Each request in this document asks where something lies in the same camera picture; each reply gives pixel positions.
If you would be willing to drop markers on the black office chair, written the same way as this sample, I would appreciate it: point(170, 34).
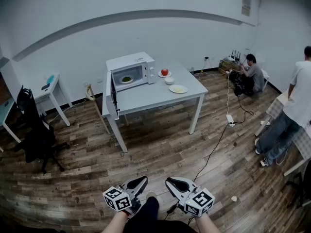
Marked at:
point(36, 130)

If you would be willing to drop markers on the teal desk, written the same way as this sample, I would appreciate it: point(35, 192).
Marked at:
point(7, 110)

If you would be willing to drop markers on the person's black clothing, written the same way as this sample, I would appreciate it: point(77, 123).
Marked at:
point(155, 217)

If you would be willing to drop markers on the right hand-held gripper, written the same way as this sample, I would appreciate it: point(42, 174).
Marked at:
point(200, 201)

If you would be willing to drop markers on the wooden chair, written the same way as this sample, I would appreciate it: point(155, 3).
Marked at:
point(97, 103)

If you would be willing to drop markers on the wall poster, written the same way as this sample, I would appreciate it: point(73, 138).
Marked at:
point(246, 5)

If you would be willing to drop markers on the white dinner plate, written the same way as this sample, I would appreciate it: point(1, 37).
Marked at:
point(171, 89)

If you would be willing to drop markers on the black pouch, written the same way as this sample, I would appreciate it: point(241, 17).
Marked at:
point(45, 87)

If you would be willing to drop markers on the plate of green peas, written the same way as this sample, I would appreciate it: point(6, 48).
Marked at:
point(121, 81)

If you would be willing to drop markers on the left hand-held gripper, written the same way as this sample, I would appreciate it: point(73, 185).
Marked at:
point(116, 199)

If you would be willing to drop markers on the grey table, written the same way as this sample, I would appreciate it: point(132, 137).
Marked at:
point(145, 98)

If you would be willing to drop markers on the person's right forearm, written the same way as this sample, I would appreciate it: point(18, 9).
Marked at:
point(206, 224)

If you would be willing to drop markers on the person's grey shoe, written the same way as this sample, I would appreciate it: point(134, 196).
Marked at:
point(150, 194)

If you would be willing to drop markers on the yellowish liquid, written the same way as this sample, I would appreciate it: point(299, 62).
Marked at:
point(178, 89)

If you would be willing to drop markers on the red apple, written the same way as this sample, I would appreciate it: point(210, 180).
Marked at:
point(164, 72)

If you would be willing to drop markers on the black router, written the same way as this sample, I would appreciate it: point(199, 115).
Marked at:
point(235, 55)

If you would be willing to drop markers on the pile of green peas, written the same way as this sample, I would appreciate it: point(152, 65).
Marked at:
point(126, 79)

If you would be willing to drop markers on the checkered cloth table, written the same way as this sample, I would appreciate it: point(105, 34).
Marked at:
point(275, 107)

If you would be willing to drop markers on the paper scrap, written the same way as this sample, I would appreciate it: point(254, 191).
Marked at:
point(233, 198)

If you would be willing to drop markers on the white side table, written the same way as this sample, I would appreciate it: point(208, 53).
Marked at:
point(52, 91)

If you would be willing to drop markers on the cardboard crate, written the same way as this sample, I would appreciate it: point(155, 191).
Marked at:
point(227, 66)

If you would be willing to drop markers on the blue object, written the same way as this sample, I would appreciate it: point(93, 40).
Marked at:
point(50, 79)

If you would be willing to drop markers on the white microwave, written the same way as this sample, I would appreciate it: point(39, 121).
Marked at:
point(131, 61)

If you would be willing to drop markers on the white bowl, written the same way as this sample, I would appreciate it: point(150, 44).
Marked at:
point(169, 80)

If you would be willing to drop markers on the white power strip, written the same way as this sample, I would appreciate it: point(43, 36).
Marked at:
point(230, 120)

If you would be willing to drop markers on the person's left forearm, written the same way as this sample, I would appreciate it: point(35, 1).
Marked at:
point(115, 223)

